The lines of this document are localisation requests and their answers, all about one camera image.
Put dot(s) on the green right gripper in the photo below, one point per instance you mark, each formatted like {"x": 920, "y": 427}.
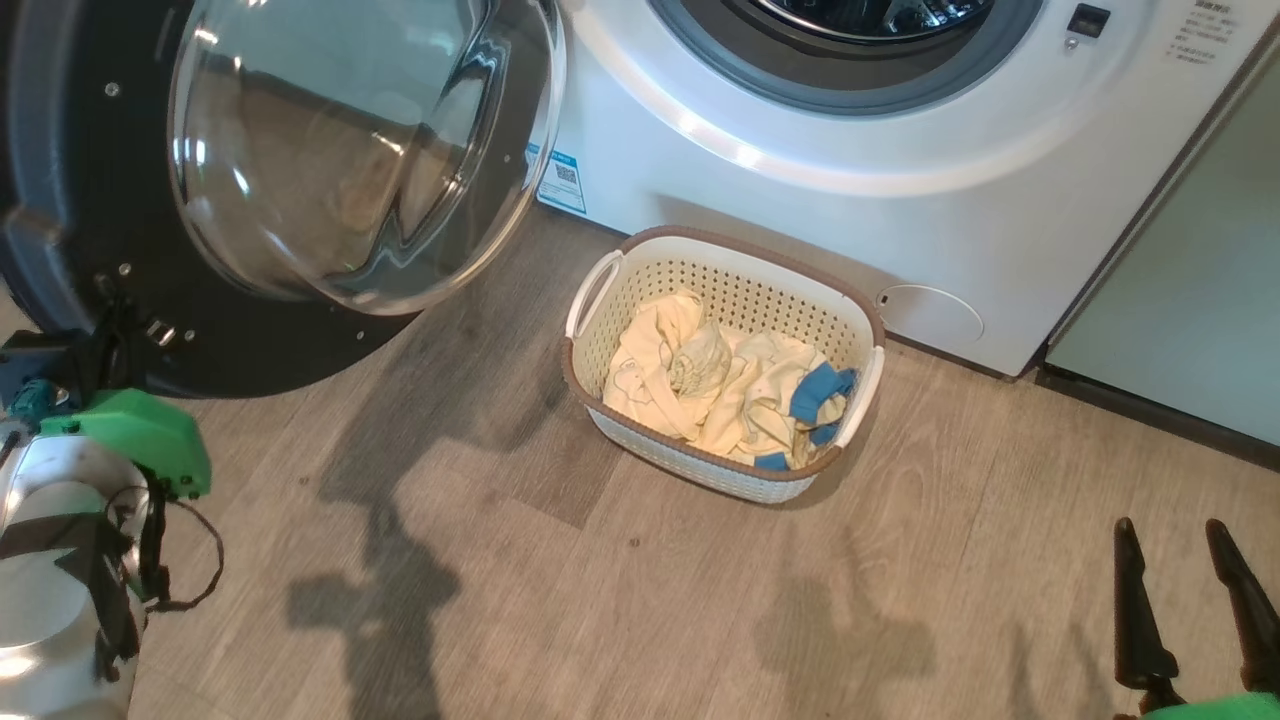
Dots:
{"x": 1220, "y": 708}

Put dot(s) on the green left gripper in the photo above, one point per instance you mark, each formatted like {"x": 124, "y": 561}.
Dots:
{"x": 150, "y": 435}

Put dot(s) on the black round glass washer door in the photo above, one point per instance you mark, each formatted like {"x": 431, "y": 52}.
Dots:
{"x": 90, "y": 180}

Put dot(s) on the yellow garment with blue trim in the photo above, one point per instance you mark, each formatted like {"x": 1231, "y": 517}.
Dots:
{"x": 765, "y": 400}

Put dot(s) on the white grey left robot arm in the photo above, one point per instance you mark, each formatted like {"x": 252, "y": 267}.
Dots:
{"x": 60, "y": 600}

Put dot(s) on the white front-load washing machine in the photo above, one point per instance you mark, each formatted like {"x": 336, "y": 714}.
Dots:
{"x": 950, "y": 220}

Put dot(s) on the pale green cabinet plain front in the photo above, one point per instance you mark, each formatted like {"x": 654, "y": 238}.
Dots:
{"x": 1200, "y": 300}

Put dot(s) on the round white drain filter cover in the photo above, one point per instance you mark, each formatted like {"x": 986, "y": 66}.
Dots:
{"x": 930, "y": 315}

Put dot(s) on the blue energy label sticker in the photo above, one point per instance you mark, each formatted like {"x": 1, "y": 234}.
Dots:
{"x": 562, "y": 180}

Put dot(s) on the white perforated basket brown rim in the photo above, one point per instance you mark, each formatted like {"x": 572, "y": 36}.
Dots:
{"x": 720, "y": 275}

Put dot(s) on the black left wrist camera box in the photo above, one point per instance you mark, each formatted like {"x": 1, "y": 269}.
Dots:
{"x": 40, "y": 355}

